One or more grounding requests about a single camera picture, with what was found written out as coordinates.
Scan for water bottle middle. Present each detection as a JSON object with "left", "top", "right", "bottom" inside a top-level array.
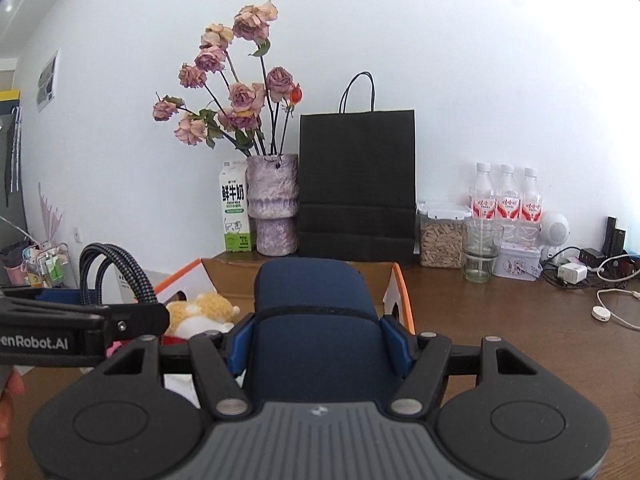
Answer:
[{"left": 496, "top": 165, "right": 521, "bottom": 242}]

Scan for water bottle right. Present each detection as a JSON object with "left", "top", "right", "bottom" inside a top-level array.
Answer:
[{"left": 518, "top": 167, "right": 542, "bottom": 245}]

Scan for floral tin box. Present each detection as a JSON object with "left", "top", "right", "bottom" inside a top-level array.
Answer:
[{"left": 492, "top": 242, "right": 542, "bottom": 282}]

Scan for black standing device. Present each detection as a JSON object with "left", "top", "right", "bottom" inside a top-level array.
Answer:
[{"left": 601, "top": 217, "right": 626, "bottom": 257}]

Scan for dried pink roses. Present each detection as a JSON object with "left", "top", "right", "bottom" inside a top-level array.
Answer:
[{"left": 152, "top": 0, "right": 304, "bottom": 157}]

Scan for white power adapter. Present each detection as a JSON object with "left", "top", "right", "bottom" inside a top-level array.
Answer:
[{"left": 556, "top": 262, "right": 589, "bottom": 285}]

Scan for purple ceramic vase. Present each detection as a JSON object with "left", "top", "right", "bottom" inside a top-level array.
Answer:
[{"left": 246, "top": 154, "right": 299, "bottom": 257}]

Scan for glass cup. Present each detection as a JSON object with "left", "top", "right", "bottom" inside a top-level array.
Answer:
[{"left": 462, "top": 218, "right": 504, "bottom": 284}]

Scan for navy zipper case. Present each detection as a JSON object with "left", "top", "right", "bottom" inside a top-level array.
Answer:
[{"left": 245, "top": 257, "right": 407, "bottom": 403}]

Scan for person left hand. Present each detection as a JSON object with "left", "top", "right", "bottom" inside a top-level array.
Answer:
[{"left": 0, "top": 368, "right": 25, "bottom": 454}]

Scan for red cardboard box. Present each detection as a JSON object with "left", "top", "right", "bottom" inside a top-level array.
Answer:
[{"left": 154, "top": 254, "right": 416, "bottom": 334}]

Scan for black paper bag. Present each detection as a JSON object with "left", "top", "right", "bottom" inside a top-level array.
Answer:
[{"left": 297, "top": 92, "right": 416, "bottom": 264}]

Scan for white cable with puck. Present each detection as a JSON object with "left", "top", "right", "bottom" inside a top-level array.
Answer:
[{"left": 589, "top": 287, "right": 640, "bottom": 332}]

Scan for yellow white plush sheep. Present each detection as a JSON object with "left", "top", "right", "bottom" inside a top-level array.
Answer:
[{"left": 165, "top": 292, "right": 241, "bottom": 340}]

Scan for water bottle left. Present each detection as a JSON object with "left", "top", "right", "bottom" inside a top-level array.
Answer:
[{"left": 470, "top": 162, "right": 497, "bottom": 230}]

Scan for water bottle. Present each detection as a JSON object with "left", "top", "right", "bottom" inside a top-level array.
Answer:
[
  {"left": 496, "top": 165, "right": 521, "bottom": 242},
  {"left": 470, "top": 162, "right": 497, "bottom": 230},
  {"left": 518, "top": 167, "right": 542, "bottom": 245}
]

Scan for seed storage container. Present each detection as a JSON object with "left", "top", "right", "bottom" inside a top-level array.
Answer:
[{"left": 416, "top": 202, "right": 471, "bottom": 269}]

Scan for milk carton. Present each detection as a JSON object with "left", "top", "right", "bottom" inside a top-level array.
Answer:
[{"left": 219, "top": 160, "right": 253, "bottom": 252}]

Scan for white round speaker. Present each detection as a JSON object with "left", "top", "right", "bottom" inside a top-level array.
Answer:
[{"left": 538, "top": 210, "right": 570, "bottom": 248}]

